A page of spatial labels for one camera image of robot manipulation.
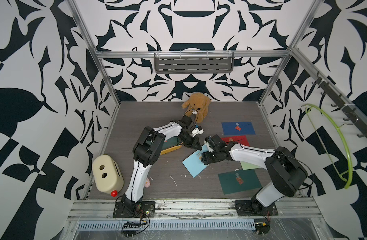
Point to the black wall hook rail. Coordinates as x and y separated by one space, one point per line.
354 116

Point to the dark green envelope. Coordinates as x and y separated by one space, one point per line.
239 181
172 142

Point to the grey metal wall shelf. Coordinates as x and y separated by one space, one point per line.
193 62

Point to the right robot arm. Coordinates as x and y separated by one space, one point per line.
285 172

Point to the green plastic hanger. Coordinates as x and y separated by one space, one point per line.
334 158

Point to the cream plastic container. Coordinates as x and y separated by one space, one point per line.
107 176

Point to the brown plush dog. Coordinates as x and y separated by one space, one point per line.
198 102

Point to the light green envelope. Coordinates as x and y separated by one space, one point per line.
248 166

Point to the light blue envelope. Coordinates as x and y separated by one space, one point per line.
193 163

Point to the dark blue envelope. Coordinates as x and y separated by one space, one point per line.
237 128

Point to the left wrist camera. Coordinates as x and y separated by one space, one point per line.
197 131

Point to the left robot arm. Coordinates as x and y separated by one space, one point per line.
146 152

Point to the red envelope right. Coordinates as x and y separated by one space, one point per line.
238 139

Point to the small pink toy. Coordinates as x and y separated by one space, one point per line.
147 183

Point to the yellow plastic storage box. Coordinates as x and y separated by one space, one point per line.
171 149

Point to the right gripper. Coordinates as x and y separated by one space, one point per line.
206 159

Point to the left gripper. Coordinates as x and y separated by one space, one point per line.
194 144

